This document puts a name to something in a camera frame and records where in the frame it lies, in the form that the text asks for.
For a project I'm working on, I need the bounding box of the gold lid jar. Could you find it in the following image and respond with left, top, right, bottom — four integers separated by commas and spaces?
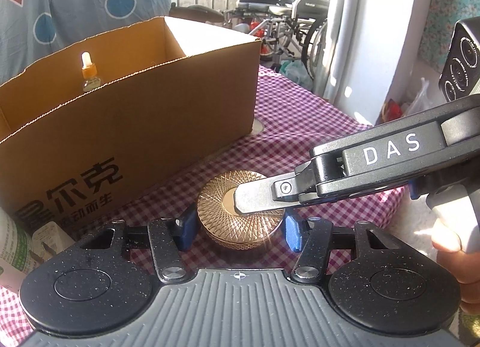
196, 169, 286, 256

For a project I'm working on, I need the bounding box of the white medicine bottle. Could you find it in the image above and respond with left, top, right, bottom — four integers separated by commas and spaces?
0, 210, 39, 294

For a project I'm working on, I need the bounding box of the green dropper bottle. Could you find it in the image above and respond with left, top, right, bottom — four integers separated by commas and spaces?
81, 51, 102, 92

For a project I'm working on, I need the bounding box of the right hand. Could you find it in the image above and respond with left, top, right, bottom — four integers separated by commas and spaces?
432, 231, 480, 315

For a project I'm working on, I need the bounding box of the purple checkered tablecloth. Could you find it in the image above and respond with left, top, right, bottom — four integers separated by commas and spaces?
1, 67, 404, 346

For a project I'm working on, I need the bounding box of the green plastic bag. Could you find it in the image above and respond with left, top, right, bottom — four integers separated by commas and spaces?
279, 59, 313, 91

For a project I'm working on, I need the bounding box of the large cardboard box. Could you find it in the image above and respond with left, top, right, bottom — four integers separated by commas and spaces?
1, 16, 261, 233

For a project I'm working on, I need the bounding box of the wheelchair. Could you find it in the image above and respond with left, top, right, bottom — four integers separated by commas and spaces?
224, 0, 329, 78

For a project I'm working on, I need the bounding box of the black bicycle seat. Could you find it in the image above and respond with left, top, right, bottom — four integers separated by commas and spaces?
168, 3, 224, 24

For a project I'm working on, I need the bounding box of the blue patterned blanket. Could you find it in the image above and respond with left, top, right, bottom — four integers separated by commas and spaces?
1, 0, 171, 82

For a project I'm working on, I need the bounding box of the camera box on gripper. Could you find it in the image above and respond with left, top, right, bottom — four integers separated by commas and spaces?
439, 16, 480, 102

